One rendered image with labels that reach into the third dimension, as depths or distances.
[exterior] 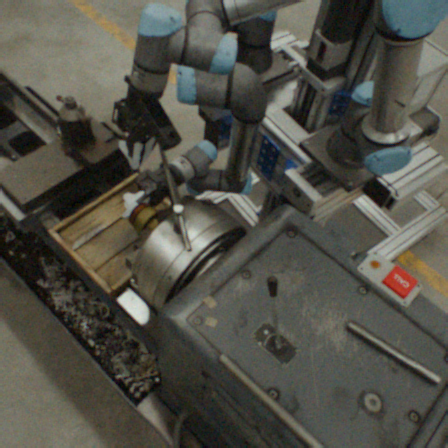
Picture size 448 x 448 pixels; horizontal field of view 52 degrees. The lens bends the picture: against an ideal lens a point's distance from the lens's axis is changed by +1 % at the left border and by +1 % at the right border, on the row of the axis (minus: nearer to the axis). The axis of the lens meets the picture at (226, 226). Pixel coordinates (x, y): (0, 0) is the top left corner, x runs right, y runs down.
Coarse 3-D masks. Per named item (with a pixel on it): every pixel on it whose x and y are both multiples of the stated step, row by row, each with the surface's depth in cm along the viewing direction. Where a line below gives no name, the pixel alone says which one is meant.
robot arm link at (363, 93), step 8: (360, 88) 121; (368, 88) 121; (352, 96) 123; (360, 96) 119; (368, 96) 118; (352, 104) 123; (360, 104) 120; (368, 104) 118; (352, 112) 123; (360, 112) 120; (368, 112) 118; (344, 120) 129; (352, 120) 123; (360, 120) 120; (344, 128) 129; (352, 128) 126; (352, 136) 128
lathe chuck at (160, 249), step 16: (192, 208) 112; (208, 208) 115; (160, 224) 109; (192, 224) 109; (208, 224) 110; (160, 240) 108; (176, 240) 107; (192, 240) 107; (144, 256) 109; (160, 256) 108; (176, 256) 106; (144, 272) 110; (160, 272) 108; (144, 288) 113
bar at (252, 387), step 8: (224, 360) 88; (232, 360) 89; (232, 368) 87; (240, 368) 87; (240, 376) 86; (248, 376) 87; (248, 384) 86; (256, 384) 86; (256, 392) 85; (264, 392) 85; (264, 400) 85; (272, 400) 85; (272, 408) 84; (280, 408) 84; (280, 416) 83; (288, 416) 83; (288, 424) 83; (296, 424) 83; (296, 432) 82; (304, 432) 82; (304, 440) 82; (312, 440) 81
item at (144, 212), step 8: (136, 208) 126; (144, 208) 126; (152, 208) 126; (136, 216) 125; (144, 216) 124; (152, 216) 124; (136, 224) 125; (144, 224) 123; (152, 224) 124; (152, 232) 123
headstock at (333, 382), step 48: (240, 240) 110; (288, 240) 107; (192, 288) 99; (240, 288) 99; (288, 288) 100; (336, 288) 102; (192, 336) 92; (240, 336) 93; (288, 336) 94; (336, 336) 95; (384, 336) 96; (432, 336) 97; (192, 384) 117; (240, 384) 88; (288, 384) 89; (336, 384) 90; (384, 384) 91; (432, 384) 92; (240, 432) 105; (288, 432) 84; (336, 432) 85; (384, 432) 86; (432, 432) 87
